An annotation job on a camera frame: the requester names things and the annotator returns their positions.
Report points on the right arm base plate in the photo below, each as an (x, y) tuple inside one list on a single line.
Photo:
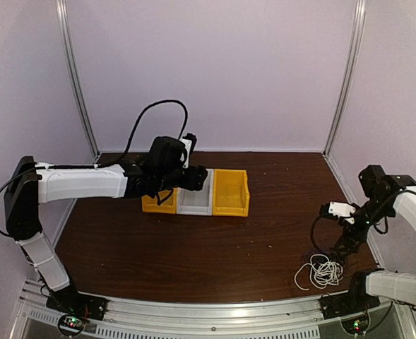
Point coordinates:
[(345, 304)]

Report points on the circuit board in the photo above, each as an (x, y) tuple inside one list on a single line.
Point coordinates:
[(70, 325), (355, 326)]

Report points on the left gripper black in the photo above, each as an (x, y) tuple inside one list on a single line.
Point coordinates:
[(196, 180)]

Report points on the white bin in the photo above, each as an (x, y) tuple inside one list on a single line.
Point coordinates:
[(197, 202)]

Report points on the yellow bin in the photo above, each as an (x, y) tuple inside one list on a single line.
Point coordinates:
[(230, 193), (166, 203)]

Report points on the right frame post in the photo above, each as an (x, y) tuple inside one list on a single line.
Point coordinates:
[(351, 61)]

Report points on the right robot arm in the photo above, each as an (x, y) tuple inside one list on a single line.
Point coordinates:
[(388, 196)]

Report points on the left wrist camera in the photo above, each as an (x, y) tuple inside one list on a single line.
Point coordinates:
[(189, 141)]

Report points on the frame post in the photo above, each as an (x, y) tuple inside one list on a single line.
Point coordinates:
[(75, 82), (351, 61)]

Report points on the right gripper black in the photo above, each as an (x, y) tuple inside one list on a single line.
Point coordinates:
[(348, 230)]

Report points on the aluminium front rail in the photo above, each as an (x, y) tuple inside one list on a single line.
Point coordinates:
[(127, 318)]

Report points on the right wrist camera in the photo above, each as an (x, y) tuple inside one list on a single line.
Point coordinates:
[(338, 211)]

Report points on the right circuit board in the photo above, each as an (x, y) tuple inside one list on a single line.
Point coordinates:
[(355, 326)]

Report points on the left circuit board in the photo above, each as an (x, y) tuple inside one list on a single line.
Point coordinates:
[(70, 325)]

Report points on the left frame post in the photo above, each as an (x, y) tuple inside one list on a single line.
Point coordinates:
[(75, 82)]

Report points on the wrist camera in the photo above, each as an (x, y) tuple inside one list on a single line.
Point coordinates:
[(338, 211), (189, 141)]

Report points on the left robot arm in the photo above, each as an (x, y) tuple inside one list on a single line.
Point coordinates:
[(165, 167)]

